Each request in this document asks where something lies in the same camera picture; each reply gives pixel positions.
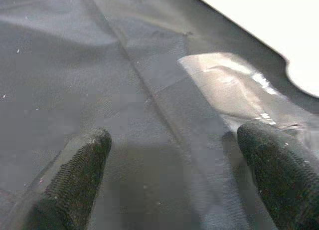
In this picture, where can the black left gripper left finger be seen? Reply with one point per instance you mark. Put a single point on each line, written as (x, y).
(69, 185)

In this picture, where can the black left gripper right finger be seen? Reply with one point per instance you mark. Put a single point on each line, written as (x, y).
(286, 180)

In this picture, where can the white plastic children table top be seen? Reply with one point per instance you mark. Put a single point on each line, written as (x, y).
(279, 20)

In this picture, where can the clear tape patch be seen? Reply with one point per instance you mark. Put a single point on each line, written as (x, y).
(231, 90)

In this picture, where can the black tablecloth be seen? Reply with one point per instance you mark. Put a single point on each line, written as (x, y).
(87, 77)

